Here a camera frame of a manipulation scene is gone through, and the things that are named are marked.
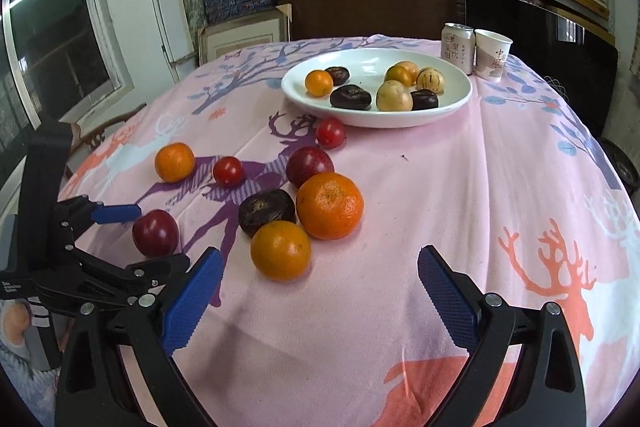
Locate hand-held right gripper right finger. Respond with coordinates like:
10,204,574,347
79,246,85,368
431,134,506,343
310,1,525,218
417,244,588,427

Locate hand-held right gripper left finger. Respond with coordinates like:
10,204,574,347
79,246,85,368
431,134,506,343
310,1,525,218
55,247,225,427

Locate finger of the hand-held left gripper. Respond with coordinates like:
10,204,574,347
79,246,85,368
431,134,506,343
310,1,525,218
45,246,192,310
50,195,143,239

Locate small orange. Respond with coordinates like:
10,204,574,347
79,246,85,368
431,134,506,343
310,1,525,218
305,70,334,98
250,220,312,281
384,64,413,88
154,142,196,184

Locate red cherry tomato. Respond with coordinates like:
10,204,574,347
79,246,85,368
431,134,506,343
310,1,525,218
315,118,347,150
212,156,244,188

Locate large orange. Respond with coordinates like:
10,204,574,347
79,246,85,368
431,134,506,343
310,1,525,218
295,172,365,241

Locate white oval plate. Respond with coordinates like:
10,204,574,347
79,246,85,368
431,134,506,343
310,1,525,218
281,47,473,129

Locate person's left forearm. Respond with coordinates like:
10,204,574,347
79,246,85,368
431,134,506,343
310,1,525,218
0,341,57,413

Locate person's left hand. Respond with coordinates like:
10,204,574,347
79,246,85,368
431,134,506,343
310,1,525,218
0,303,32,344

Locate carved wooden chair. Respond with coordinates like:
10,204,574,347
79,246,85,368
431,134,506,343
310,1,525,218
65,103,148,154

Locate pink printed tablecloth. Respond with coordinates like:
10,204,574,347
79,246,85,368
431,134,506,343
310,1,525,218
57,36,640,427

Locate white framed window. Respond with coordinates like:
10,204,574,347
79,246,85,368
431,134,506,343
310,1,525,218
0,0,135,132

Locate white leaning boards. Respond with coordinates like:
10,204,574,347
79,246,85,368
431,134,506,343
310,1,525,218
146,0,201,80

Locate cardboard framed box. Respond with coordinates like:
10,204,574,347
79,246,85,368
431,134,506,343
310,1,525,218
197,4,292,65

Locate black round stool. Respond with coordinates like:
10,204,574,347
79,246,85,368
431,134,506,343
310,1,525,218
600,137,640,194

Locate printed paper cup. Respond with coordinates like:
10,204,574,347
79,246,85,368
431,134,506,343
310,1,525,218
473,28,514,82

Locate pale drink can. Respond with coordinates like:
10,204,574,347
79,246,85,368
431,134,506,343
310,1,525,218
441,23,475,75

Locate brown wooden board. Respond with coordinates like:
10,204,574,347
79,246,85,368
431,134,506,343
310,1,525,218
277,0,466,42

